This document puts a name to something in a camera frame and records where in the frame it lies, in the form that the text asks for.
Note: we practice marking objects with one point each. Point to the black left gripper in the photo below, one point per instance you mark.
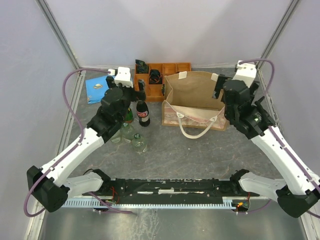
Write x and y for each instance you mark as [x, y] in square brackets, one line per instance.
[136, 95]

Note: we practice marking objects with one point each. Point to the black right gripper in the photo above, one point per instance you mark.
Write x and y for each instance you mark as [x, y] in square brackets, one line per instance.
[219, 85]

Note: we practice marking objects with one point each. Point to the red-capped beverage bottle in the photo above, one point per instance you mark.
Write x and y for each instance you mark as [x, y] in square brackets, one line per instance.
[142, 111]

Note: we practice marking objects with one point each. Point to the green glass beverage bottle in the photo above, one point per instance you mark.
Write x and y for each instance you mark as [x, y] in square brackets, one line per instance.
[129, 117]

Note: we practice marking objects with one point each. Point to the burlap canvas tote bag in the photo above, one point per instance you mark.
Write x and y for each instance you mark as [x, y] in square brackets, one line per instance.
[192, 89]

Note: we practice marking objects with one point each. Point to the clear soda water bottle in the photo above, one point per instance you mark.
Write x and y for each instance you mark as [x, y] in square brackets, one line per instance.
[127, 132]

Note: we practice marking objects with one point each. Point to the green soda water bottle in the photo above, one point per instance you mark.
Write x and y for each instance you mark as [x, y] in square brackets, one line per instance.
[139, 143]

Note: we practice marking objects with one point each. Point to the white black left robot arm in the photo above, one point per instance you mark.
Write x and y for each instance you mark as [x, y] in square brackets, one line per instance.
[51, 184]

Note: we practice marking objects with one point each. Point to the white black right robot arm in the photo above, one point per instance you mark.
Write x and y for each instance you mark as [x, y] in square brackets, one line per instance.
[299, 188]

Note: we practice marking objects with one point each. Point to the dark patterned rolled sock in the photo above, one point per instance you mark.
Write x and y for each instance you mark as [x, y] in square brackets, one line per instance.
[141, 67]

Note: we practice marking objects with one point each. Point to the dark orange-striped rolled sock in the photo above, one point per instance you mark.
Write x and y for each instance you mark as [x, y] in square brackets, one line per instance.
[155, 77]

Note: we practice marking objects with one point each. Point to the blue space-print cloth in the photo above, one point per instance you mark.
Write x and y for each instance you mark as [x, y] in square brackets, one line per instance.
[95, 89]

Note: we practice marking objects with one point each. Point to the orange wooden compartment tray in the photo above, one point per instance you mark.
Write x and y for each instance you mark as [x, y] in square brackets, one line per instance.
[155, 93]

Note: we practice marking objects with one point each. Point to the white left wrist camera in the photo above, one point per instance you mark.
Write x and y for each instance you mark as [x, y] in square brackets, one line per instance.
[122, 75]

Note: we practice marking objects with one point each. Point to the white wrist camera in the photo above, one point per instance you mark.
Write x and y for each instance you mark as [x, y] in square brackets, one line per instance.
[245, 72]
[122, 75]

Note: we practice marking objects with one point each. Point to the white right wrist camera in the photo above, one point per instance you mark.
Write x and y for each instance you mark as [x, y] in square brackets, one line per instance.
[245, 72]

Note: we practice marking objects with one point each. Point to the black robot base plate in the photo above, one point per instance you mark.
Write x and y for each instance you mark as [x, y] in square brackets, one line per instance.
[171, 191]

